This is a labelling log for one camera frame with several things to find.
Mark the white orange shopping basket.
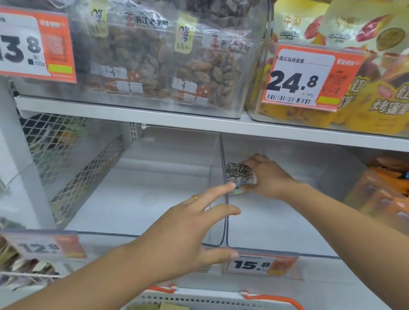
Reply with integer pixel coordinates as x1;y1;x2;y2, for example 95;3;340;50
123;285;305;310

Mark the person's right forearm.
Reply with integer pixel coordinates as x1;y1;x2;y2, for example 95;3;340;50
281;184;409;310

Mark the seed packet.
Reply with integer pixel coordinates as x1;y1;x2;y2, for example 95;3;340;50
225;163;256;195

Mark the empty clear plastic bin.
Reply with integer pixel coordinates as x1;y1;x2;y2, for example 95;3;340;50
0;123;228;281

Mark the pile of brown snack bags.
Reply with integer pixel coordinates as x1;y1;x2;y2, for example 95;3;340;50
0;236;63;291

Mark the person's right hand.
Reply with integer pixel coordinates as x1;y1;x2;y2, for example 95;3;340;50
239;154;298;201

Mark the orange white price tag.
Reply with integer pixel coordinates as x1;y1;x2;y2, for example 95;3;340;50
0;6;77;84
223;252;300;278
261;43;366;112
0;229;87;261

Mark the person's left hand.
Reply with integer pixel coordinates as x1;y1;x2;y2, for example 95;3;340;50
131;184;242;287

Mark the white store shelf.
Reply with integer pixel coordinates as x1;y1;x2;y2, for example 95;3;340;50
0;0;409;310

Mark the clear bin of nut bags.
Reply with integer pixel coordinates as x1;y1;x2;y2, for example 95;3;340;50
69;0;266;109

